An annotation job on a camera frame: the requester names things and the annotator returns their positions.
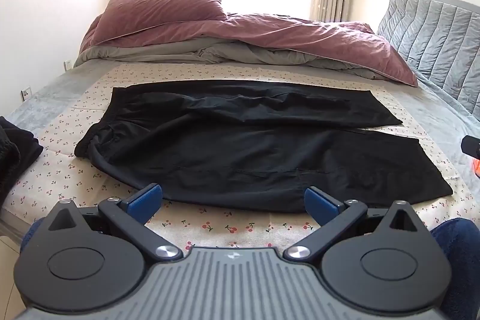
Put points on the black pants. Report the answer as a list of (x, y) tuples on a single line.
[(232, 151)]

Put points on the person's right leg in jeans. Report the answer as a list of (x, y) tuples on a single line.
[(459, 252)]

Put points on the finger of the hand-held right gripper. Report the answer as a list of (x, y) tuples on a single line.
[(471, 146)]

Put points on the pink pillow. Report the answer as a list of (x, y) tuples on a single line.
[(161, 10)]

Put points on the dark cloth pile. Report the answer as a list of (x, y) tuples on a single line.
[(15, 155)]

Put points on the pink and grey duvet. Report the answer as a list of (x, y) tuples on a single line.
[(285, 37)]

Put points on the grey quilted headboard cushion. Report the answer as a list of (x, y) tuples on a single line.
[(435, 31)]

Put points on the cherry print bed sheet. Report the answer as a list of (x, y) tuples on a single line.
[(56, 170)]

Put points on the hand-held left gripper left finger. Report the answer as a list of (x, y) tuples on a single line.
[(144, 203)]

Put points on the person's left leg in jeans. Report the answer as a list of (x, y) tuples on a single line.
[(32, 235)]

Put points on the white wall socket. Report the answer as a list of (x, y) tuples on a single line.
[(68, 64), (26, 93)]

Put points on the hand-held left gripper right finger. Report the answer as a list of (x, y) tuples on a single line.
[(320, 205)]

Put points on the grey plush bed blanket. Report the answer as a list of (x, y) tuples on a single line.
[(52, 87)]

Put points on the person's leg in jeans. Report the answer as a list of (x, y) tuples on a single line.
[(459, 252), (32, 235)]

